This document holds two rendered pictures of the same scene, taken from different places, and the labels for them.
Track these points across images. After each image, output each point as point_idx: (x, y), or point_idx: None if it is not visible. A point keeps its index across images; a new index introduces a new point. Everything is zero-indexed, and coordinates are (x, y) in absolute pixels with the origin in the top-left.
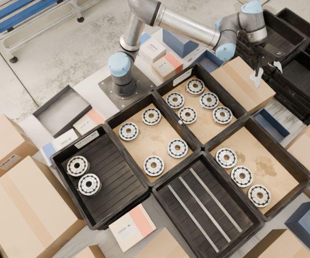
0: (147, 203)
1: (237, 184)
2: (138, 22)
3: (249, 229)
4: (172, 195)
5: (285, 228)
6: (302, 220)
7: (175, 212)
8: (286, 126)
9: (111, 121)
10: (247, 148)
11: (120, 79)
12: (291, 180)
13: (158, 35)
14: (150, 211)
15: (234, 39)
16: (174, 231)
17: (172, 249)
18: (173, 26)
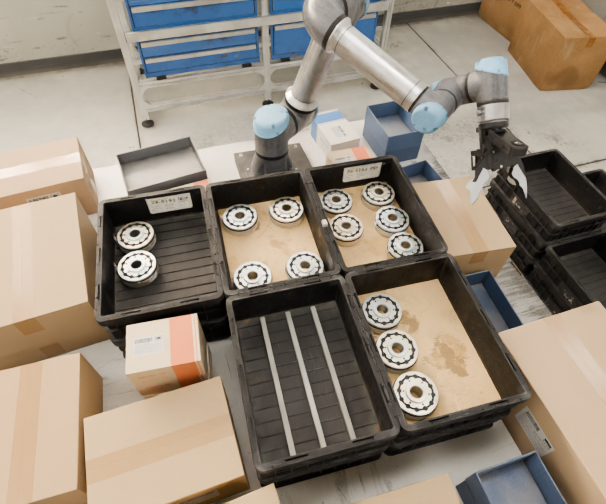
0: (219, 348)
1: (382, 358)
2: (317, 59)
3: None
4: (260, 335)
5: None
6: (489, 485)
7: (251, 364)
8: (525, 320)
9: (218, 189)
10: (429, 313)
11: (265, 145)
12: (491, 396)
13: (359, 126)
14: (217, 362)
15: (448, 104)
16: (240, 412)
17: (213, 415)
18: (354, 53)
